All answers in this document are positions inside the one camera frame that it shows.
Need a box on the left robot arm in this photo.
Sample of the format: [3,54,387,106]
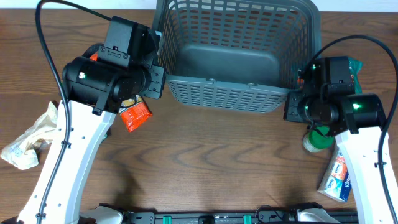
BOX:
[17,17,165,223]

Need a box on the red spaghetti packet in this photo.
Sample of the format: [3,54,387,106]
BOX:
[119,95,152,132]

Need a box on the Kleenex tissue multipack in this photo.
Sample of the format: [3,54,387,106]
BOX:
[318,146,351,203]

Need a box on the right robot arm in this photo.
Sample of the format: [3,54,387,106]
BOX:
[284,57,397,223]

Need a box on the crumpled beige paper bag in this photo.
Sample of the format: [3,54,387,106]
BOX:
[1,102,58,170]

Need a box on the grey plastic basket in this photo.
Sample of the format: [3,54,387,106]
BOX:
[152,0,322,113]

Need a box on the green coffee mix bag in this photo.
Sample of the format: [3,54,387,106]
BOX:
[349,58,363,94]

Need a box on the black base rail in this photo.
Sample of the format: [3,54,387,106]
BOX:
[87,203,359,224]

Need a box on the green lid jar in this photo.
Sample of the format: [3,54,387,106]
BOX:
[302,126,335,153]

